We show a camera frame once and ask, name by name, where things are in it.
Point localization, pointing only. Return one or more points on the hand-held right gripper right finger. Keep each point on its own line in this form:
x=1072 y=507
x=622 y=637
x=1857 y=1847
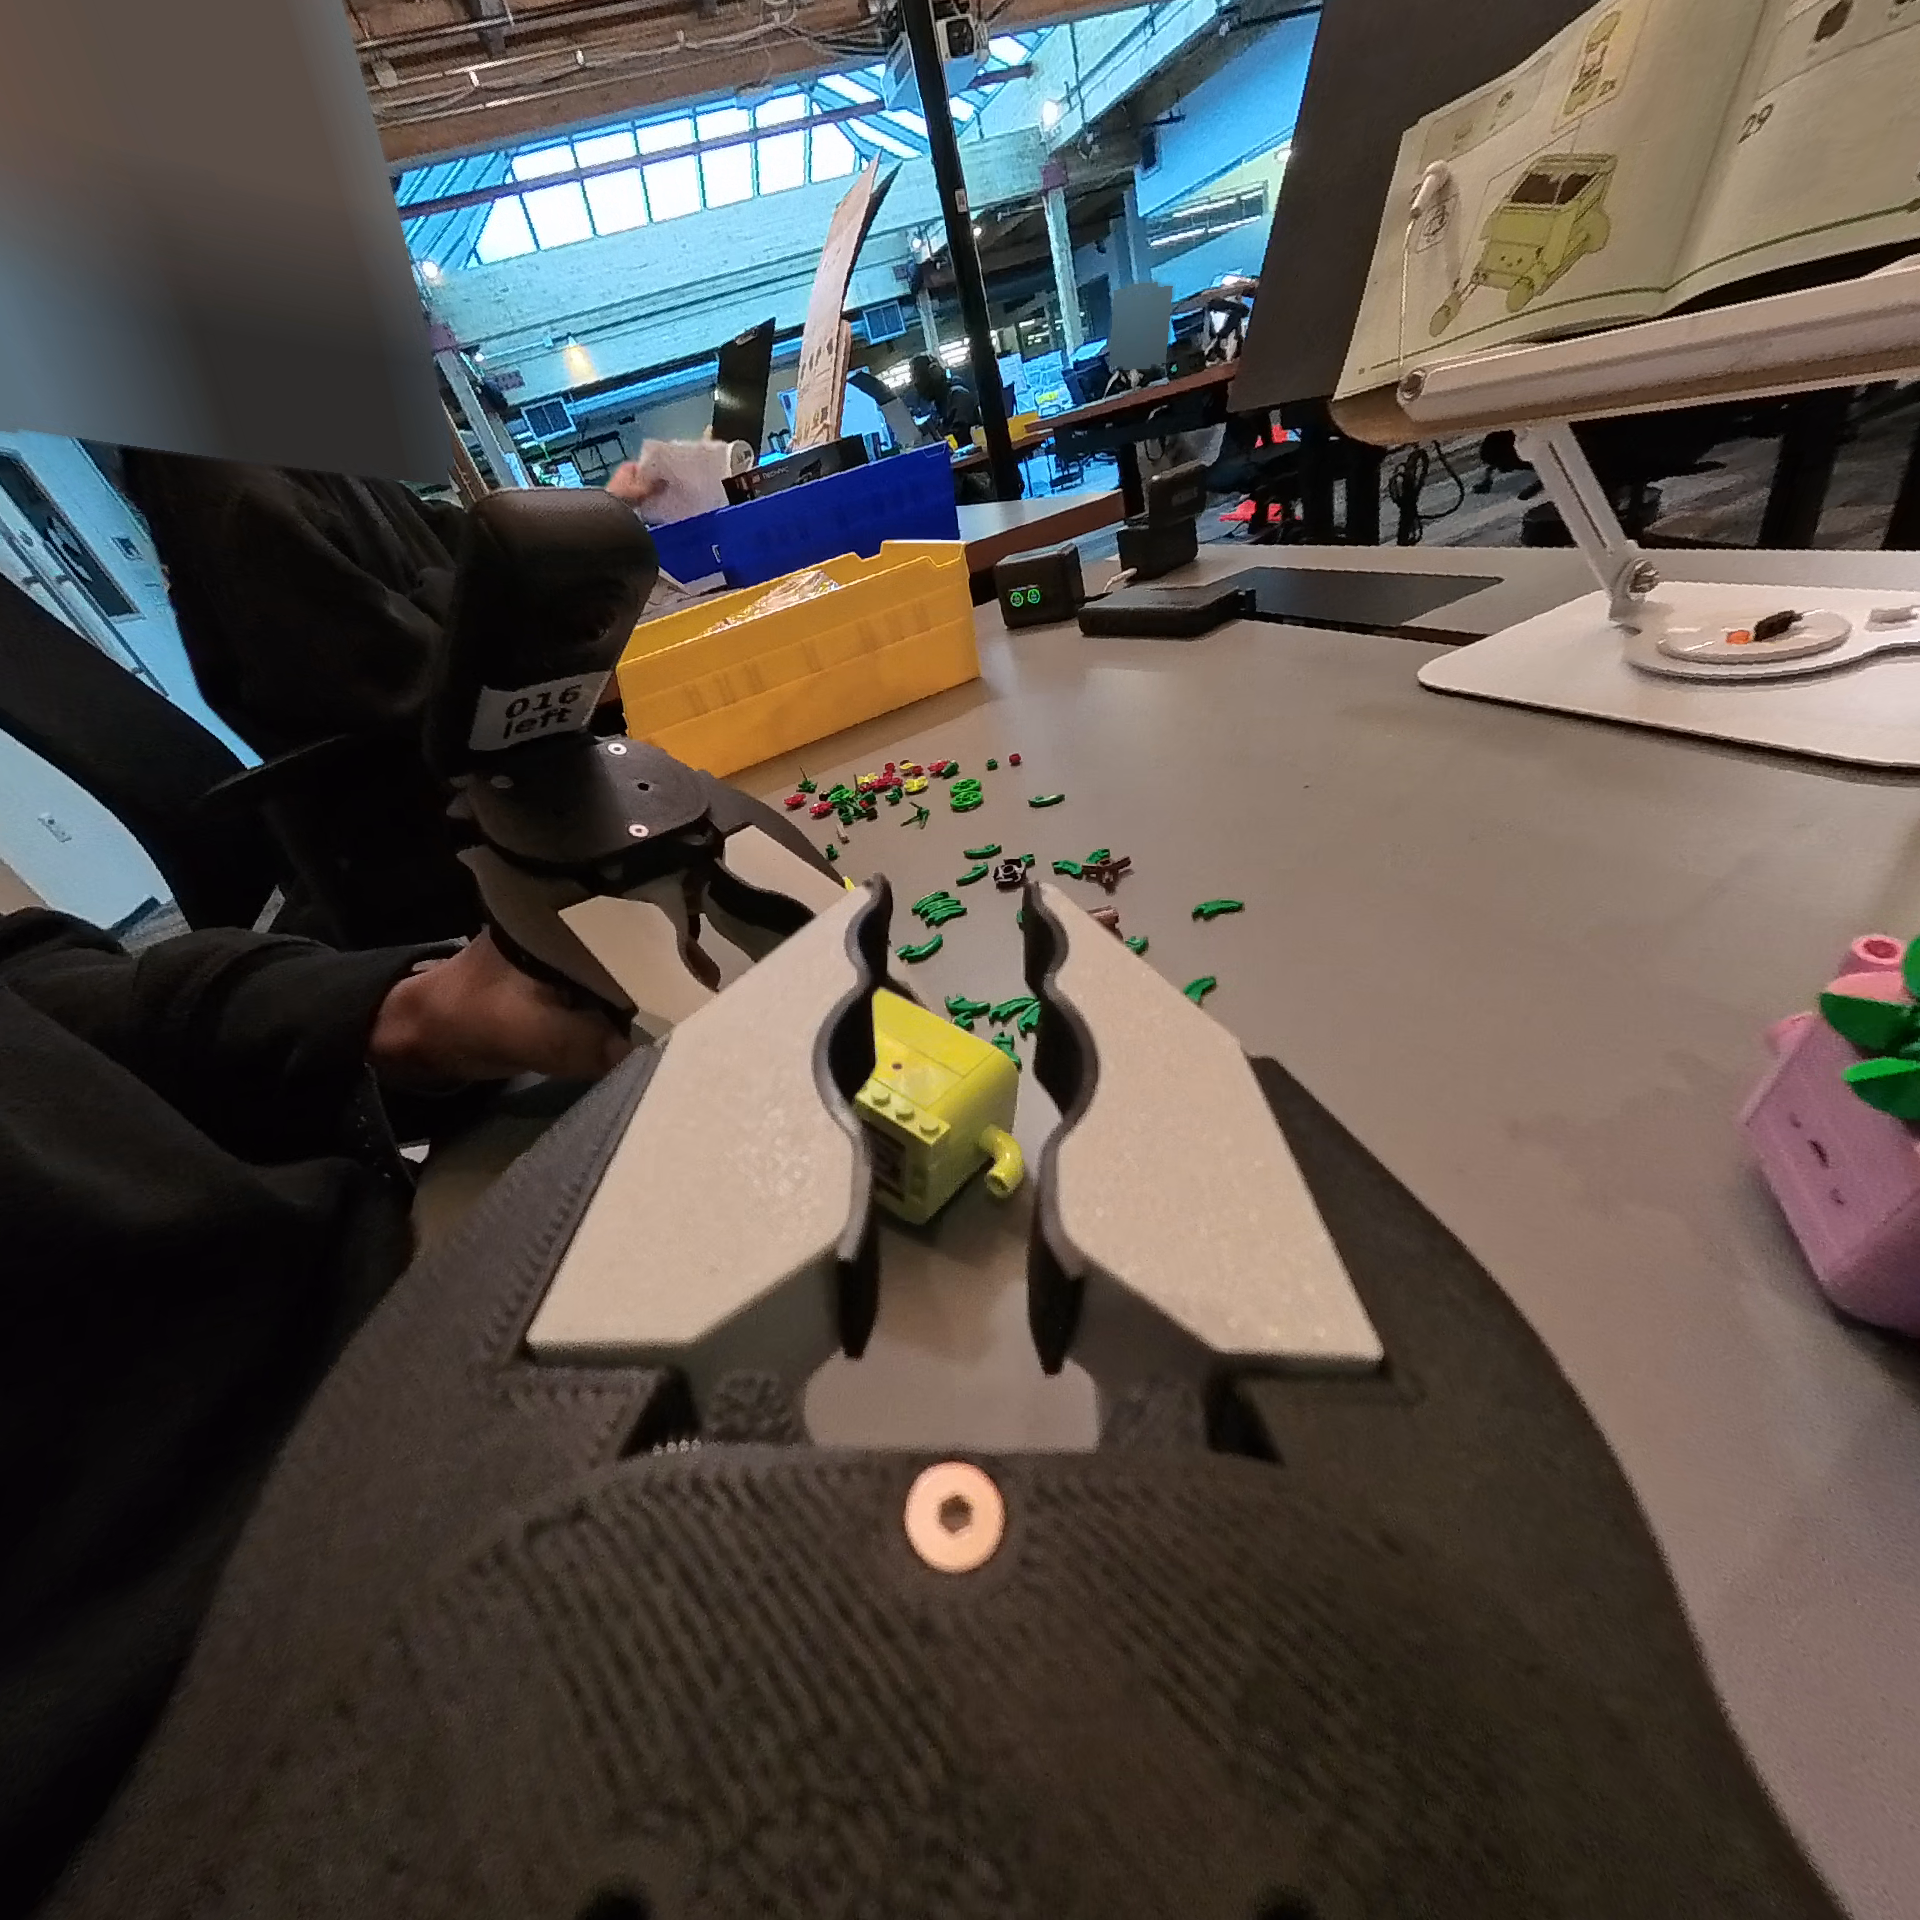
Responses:
x=1202 y=1182

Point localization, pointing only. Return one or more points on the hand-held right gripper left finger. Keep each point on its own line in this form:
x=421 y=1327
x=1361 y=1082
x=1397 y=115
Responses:
x=689 y=1182

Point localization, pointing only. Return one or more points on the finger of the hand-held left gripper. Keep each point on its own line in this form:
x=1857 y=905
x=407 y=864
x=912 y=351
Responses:
x=772 y=864
x=629 y=952

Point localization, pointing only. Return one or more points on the lime green brick block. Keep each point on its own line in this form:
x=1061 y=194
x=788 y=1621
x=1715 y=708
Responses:
x=945 y=1094

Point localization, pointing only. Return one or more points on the person's left forearm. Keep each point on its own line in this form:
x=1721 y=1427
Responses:
x=195 y=1035

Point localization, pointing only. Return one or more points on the person's left hand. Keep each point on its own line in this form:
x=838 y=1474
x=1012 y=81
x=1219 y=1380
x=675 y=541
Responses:
x=464 y=1021

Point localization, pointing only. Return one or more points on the scattered small brick pieces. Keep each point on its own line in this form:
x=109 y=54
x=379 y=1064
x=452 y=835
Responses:
x=939 y=905

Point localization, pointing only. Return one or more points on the yellow plastic bin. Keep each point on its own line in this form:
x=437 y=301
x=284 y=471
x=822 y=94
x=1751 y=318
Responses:
x=811 y=674

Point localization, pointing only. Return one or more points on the person's black jacket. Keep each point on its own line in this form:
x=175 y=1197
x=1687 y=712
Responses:
x=302 y=628

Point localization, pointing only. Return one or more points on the white paper roll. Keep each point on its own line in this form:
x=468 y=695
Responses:
x=737 y=455

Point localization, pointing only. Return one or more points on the small black background monitor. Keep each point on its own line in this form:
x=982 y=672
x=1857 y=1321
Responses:
x=744 y=384

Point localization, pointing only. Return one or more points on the blue plastic bin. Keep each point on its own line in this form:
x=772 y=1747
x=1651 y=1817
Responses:
x=842 y=508

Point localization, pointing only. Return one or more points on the black charger with green lights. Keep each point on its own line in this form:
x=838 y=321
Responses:
x=1042 y=582

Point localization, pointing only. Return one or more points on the tall cardboard banner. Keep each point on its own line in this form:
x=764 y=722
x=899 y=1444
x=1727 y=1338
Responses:
x=842 y=315

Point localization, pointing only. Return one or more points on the wooden background desk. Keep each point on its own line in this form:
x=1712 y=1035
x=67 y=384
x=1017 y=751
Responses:
x=1037 y=522

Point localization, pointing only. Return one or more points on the black office chair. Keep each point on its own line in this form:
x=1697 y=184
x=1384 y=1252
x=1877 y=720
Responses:
x=89 y=702

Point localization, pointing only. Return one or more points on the flat black power bank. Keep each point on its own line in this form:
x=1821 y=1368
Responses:
x=1164 y=608

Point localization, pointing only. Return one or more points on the upright black device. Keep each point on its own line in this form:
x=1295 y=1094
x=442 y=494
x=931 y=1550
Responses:
x=1164 y=517

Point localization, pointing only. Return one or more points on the black steel column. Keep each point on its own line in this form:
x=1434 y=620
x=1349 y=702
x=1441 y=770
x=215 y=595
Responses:
x=962 y=255

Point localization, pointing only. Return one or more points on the white book stand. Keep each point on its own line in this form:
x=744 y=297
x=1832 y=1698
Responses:
x=1577 y=684

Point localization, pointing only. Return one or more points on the pink brick pot with plant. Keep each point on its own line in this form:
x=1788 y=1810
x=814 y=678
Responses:
x=1845 y=1170

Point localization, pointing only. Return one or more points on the brick instruction booklet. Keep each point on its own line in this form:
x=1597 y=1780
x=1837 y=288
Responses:
x=1651 y=181

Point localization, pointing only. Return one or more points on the ceiling mounted camera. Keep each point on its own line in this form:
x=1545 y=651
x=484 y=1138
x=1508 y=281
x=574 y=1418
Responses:
x=955 y=32

